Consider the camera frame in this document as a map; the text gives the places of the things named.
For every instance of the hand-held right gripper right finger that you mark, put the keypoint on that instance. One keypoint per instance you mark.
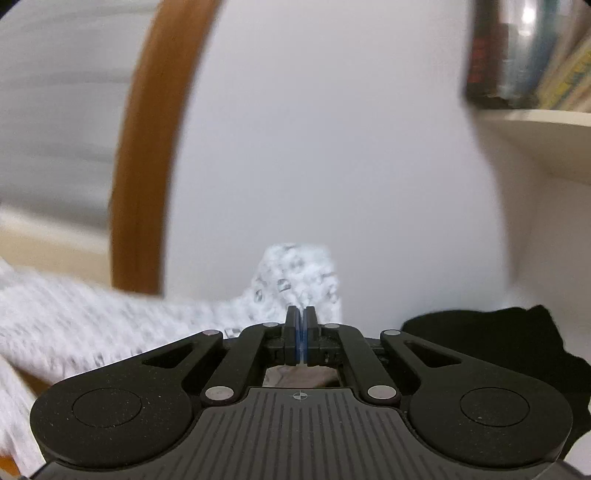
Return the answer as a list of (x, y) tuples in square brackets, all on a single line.
[(308, 341)]

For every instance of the row of books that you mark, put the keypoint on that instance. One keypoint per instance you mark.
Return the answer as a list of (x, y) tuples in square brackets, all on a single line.
[(531, 50)]

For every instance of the large black folded garment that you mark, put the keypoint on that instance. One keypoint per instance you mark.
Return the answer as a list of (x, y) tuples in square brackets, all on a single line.
[(508, 341)]

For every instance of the white shelf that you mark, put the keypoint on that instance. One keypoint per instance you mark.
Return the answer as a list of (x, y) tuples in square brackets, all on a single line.
[(545, 134)]

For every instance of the grey window blind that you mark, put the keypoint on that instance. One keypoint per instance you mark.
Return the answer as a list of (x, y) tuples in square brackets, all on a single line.
[(55, 115)]

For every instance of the beige window sill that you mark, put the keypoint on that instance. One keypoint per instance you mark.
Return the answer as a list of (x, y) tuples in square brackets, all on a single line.
[(46, 240)]

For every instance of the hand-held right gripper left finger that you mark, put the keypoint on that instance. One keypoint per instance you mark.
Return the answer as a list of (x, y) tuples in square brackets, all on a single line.
[(294, 341)]

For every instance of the white patterned garment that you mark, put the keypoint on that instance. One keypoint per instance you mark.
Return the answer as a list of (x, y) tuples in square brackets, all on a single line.
[(92, 323)]

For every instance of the wooden window frame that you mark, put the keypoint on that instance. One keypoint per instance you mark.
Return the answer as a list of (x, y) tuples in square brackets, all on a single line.
[(147, 138)]

